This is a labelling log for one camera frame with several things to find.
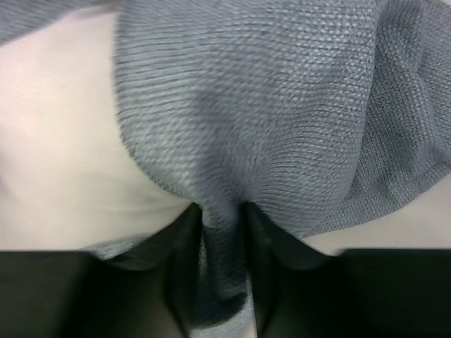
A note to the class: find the blue pillowcase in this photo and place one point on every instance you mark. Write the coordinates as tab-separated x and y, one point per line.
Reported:
333	117

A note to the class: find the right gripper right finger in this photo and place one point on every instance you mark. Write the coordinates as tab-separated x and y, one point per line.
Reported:
292	283

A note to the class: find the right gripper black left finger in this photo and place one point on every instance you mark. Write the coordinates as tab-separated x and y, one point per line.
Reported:
177	248

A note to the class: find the white pillow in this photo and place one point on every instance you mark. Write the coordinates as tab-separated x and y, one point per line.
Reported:
67	181

